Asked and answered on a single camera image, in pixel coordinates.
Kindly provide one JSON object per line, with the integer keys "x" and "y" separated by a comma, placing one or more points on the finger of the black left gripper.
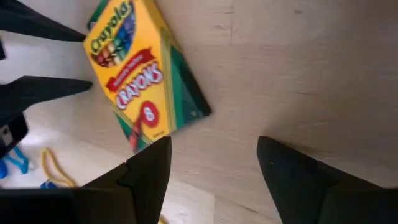
{"x": 31, "y": 93}
{"x": 31, "y": 23}

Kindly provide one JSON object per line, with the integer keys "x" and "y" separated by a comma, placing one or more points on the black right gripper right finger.
{"x": 292, "y": 186}

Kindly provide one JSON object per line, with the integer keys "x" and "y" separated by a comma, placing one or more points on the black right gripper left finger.
{"x": 149, "y": 180}

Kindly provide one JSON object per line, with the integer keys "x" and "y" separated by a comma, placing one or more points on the yellow rubber band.
{"x": 44, "y": 165}

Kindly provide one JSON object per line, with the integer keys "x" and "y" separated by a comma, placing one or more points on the yellow green crayon box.
{"x": 136, "y": 77}

